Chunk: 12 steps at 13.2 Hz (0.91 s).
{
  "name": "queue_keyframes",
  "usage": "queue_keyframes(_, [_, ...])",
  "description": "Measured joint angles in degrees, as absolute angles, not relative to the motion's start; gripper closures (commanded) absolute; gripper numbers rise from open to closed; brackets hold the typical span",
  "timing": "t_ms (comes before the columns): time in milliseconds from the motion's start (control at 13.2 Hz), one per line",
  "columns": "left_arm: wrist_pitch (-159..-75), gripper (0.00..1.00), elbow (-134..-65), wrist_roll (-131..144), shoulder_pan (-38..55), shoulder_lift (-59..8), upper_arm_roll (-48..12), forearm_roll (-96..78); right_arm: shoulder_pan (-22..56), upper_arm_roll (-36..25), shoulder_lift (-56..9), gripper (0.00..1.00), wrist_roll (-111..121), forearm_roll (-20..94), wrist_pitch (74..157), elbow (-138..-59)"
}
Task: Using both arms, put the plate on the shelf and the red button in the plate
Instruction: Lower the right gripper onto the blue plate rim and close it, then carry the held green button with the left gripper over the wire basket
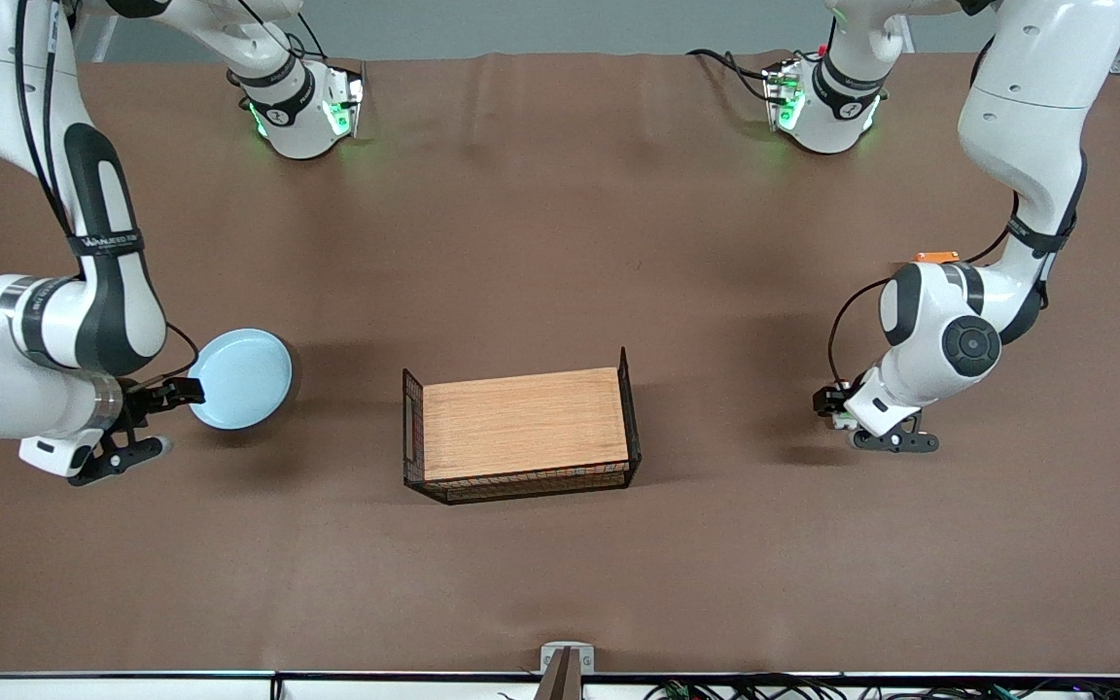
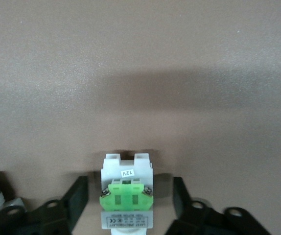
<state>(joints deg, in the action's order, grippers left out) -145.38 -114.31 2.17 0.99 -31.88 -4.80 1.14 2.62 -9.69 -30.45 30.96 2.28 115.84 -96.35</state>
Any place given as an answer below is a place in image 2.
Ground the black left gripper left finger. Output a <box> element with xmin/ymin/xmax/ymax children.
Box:
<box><xmin>0</xmin><ymin>175</ymin><xmax>90</xmax><ymax>235</ymax></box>

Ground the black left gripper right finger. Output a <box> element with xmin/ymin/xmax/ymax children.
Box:
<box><xmin>169</xmin><ymin>176</ymin><xmax>272</xmax><ymax>235</ymax></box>

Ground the red push button green block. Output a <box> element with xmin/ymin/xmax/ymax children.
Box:
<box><xmin>98</xmin><ymin>152</ymin><xmax>155</xmax><ymax>235</ymax></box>

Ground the brown table mat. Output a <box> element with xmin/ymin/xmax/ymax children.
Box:
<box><xmin>0</xmin><ymin>0</ymin><xmax>281</xmax><ymax>235</ymax></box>

